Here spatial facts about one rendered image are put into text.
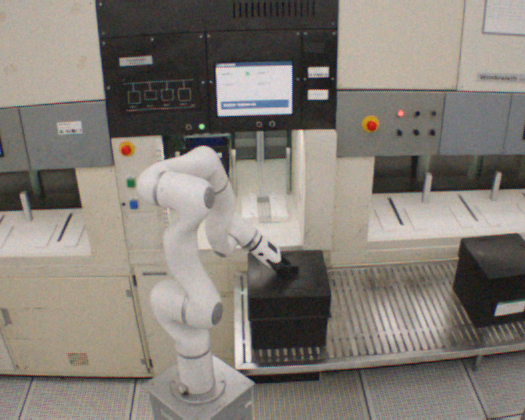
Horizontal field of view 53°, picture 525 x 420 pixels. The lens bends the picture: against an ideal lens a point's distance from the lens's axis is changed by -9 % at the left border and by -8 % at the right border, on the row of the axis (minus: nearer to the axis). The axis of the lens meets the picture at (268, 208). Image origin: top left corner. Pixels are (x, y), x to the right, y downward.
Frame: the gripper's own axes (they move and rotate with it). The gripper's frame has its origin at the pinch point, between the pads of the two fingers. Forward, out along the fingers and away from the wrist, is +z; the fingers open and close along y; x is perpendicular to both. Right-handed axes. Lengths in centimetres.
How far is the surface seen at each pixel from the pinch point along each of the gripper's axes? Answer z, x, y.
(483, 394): 149, -3, 18
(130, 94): -78, 2, 38
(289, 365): 19.8, 19.5, -22.4
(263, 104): -38, -29, 39
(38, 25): -122, 4, 38
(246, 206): 0, 19, 69
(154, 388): -14, 53, -32
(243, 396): 10.6, 33.9, -33.4
